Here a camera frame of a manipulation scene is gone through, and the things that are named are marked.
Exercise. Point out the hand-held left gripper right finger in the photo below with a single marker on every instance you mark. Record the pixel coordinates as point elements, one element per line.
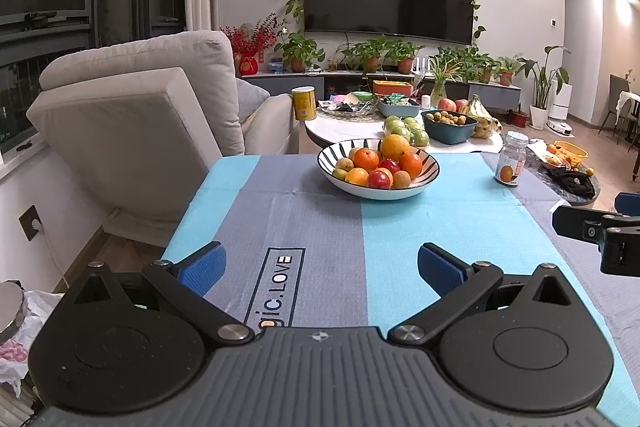
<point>442,269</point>

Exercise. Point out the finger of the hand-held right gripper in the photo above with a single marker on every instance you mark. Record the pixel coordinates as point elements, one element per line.
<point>629,202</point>
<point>577,223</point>

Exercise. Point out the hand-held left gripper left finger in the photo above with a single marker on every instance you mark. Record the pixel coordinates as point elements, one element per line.
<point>202,267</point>

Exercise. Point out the white blue striped bowl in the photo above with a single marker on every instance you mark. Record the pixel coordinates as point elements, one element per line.
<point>390,194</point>

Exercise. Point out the brown kiwifruit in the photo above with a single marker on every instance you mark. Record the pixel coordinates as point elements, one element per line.
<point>344,164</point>
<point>402,180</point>

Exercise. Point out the orange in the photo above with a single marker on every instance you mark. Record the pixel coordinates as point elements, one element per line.
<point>411,165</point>
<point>356,177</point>
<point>366,159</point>

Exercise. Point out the yellow lemon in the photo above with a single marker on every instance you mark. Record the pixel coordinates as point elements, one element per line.
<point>395,147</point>

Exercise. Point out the black bag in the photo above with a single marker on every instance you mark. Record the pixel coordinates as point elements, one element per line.
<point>575,184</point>

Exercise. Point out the dark marble round table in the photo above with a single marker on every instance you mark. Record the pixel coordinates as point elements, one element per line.
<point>537,179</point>

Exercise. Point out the orange plastic basket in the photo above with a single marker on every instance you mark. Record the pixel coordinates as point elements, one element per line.
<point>570,152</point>

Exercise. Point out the white plastic bag with tangerines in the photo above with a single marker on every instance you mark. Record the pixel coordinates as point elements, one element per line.
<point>537,149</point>

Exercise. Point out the clear jar with orange label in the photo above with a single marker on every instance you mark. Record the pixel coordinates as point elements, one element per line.
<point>511,162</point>

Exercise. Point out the white robot vacuum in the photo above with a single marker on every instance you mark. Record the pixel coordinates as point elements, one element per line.
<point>560,128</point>

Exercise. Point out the dining table with white cloth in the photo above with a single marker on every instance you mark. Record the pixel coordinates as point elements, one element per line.
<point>629,102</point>

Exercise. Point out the grey dining chair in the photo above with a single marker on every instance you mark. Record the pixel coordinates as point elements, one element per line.
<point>617,97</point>

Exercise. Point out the tall plant in white pot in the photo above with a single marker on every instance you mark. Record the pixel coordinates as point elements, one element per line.
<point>539,117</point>

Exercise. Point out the small plant in red pot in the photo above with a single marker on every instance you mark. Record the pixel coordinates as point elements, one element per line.
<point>520,119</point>

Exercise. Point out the white robot vacuum dock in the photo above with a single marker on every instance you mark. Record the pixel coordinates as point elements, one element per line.
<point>560,99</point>

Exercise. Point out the teal basin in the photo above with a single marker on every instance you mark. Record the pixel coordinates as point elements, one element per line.
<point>450,134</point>

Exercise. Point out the bunch of bananas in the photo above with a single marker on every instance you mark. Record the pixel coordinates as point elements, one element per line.
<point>480,112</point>

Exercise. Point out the wrapped tray of green apples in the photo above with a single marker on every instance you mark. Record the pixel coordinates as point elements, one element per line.
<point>395,127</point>

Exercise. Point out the grey television cabinet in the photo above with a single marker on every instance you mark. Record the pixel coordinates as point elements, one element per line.
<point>495,97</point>

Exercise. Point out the pile of longans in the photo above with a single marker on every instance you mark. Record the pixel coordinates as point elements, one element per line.
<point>445,117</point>

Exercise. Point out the beige sofa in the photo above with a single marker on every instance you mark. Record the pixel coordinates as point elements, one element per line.
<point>150,117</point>

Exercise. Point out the potted green plant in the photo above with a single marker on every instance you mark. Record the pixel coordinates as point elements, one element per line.
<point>486,76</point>
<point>298,64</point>
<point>506,78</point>
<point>371,64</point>
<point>404,66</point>
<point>452,57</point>

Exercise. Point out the large red apple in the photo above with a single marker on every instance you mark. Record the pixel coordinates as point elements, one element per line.
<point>446,105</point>

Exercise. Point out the teal snack tray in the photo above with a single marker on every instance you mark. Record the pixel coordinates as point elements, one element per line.
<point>397,109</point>

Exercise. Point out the small white bottle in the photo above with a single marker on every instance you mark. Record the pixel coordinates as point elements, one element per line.
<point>426,102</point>

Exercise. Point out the grey cushion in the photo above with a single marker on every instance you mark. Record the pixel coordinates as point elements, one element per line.
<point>250,99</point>

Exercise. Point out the glass vase with green plant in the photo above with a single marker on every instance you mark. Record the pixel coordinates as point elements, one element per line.
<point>439,89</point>

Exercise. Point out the white round coffee table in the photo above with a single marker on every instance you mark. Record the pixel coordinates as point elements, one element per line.
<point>325,132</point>

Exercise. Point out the orange box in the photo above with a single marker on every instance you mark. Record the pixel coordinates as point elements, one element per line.
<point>392,88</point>

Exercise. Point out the glass plate with snacks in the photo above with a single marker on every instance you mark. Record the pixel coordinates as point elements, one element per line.
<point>345,108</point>

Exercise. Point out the small green bowl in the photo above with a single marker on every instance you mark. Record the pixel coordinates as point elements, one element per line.
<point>361,97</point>

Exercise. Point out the yellow can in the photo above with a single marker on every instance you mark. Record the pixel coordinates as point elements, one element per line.
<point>304,104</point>

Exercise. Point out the round metal lid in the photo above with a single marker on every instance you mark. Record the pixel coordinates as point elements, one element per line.
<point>10,307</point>

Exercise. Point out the red vase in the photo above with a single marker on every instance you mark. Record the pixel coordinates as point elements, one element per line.
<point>249,64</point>

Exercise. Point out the white pink plastic bag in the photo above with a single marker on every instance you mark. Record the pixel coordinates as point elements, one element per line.
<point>10,357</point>

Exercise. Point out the red berry branches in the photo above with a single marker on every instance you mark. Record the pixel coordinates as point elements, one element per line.
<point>255,38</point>

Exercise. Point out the dark wall socket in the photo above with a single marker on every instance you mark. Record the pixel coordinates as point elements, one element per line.
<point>29,223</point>

